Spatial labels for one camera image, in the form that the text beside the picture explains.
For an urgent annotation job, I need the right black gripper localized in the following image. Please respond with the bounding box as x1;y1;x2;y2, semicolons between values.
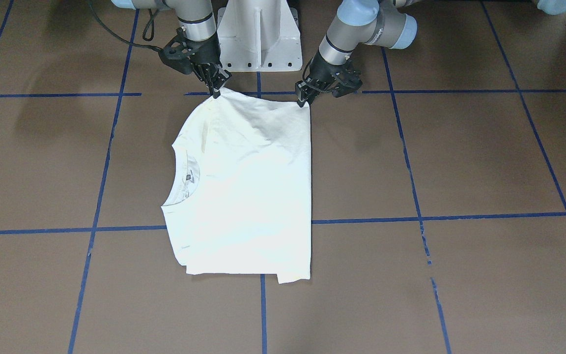
159;28;232;99

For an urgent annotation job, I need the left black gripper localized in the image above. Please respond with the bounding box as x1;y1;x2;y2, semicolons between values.
296;52;363;108

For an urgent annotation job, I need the cream long-sleeve printed shirt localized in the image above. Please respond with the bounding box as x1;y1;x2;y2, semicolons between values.
161;88;312;284

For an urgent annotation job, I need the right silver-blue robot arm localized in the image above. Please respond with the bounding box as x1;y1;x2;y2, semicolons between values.
112;0;231;98

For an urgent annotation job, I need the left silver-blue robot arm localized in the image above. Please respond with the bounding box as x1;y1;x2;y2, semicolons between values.
294;0;566;108

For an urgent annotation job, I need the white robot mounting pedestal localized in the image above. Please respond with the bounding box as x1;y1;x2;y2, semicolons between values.
217;0;303;72

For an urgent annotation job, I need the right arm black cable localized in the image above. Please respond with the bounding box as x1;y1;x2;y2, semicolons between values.
85;0;175;53

